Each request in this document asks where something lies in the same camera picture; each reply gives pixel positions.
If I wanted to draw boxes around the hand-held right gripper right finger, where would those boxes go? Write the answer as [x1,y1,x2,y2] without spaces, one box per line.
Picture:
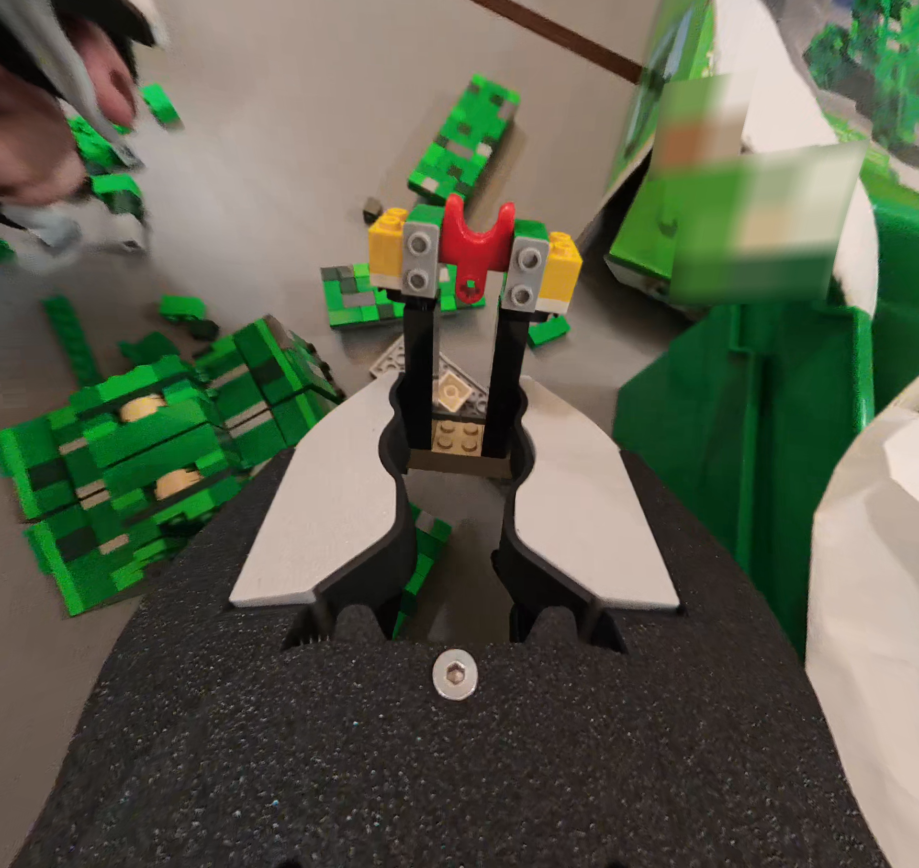
[497,374,682,625]

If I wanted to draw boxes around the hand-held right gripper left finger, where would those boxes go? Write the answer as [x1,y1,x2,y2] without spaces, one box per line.
[230,371,421,621]

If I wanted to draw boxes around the green pixel brick panel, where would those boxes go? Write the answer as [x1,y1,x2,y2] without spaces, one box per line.
[407,74,522,206]
[320,263,485,330]
[391,505,455,641]

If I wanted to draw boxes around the toy brick tower model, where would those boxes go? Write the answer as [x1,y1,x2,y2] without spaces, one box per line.
[368,193,584,480]

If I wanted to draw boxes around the grey desk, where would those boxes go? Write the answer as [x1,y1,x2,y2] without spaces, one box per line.
[0,0,719,625]

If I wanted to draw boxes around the person's left hand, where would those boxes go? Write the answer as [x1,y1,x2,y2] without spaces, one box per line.
[0,19,139,210]

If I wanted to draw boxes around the grey wedge brick plate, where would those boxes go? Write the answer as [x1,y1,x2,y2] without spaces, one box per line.
[370,335,493,420]

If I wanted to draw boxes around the green plastic bin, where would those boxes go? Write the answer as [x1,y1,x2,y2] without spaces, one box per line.
[612,193,919,661]

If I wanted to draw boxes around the scattered small loose bricks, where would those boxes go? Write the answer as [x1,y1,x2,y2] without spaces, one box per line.
[65,82,185,226]

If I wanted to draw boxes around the green brick block tan studs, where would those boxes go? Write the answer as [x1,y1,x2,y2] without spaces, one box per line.
[0,314,344,619]

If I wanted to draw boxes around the white paper instruction sheet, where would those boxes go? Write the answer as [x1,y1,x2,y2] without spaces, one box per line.
[804,376,919,868]

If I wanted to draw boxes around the long green brick plate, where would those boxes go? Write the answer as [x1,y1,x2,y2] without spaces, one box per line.
[42,295,103,386]

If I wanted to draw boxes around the green cardboard box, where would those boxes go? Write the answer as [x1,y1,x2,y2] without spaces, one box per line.
[602,0,919,309]

